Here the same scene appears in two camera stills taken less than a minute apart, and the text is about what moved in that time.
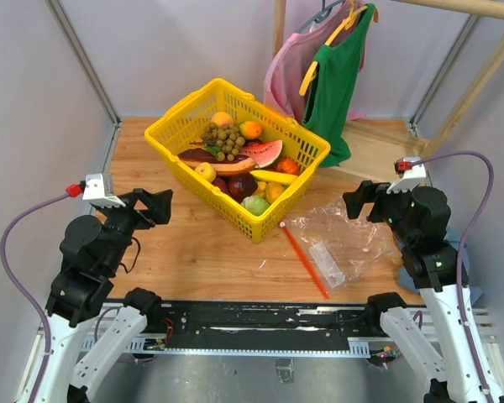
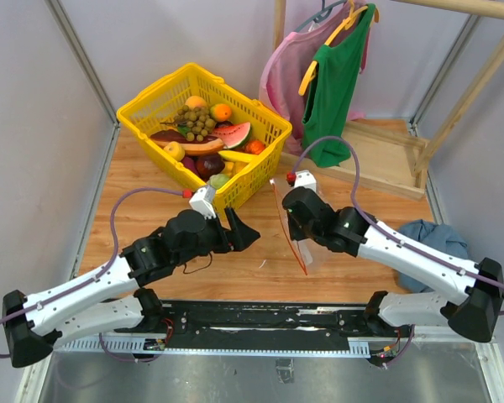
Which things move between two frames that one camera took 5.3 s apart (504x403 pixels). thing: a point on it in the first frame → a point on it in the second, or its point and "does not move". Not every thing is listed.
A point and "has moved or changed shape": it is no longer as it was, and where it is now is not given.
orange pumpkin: (287, 165) → (254, 146)
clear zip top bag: (339, 251) → (306, 249)
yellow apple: (207, 170) → (175, 150)
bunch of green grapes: (223, 142) → (195, 122)
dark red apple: (241, 186) → (208, 164)
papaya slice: (239, 164) → (204, 144)
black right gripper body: (389, 207) → (301, 232)
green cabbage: (256, 205) → (217, 180)
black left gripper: (159, 207) → (244, 234)
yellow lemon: (270, 190) → (231, 168)
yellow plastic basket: (180, 127) has moved or changed shape
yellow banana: (280, 178) → (237, 156)
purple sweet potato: (222, 185) → (190, 164)
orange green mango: (250, 129) → (221, 112)
